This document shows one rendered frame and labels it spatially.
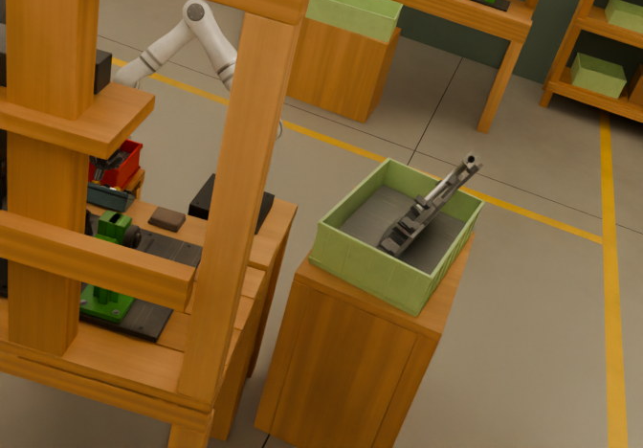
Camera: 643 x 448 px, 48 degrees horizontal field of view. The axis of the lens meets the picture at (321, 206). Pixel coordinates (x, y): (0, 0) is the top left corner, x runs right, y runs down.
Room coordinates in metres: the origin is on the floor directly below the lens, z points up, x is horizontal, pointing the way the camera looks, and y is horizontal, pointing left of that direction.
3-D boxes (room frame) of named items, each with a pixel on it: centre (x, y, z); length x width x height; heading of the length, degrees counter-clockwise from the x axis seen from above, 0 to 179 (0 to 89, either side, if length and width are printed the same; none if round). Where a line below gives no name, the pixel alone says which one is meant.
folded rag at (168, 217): (1.83, 0.46, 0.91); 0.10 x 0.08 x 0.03; 86
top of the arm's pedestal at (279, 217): (2.07, 0.25, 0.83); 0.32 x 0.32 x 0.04; 86
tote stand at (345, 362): (2.19, -0.30, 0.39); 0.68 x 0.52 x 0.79; 168
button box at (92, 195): (1.86, 0.66, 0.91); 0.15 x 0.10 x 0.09; 88
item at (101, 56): (1.34, 0.58, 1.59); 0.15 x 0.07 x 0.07; 88
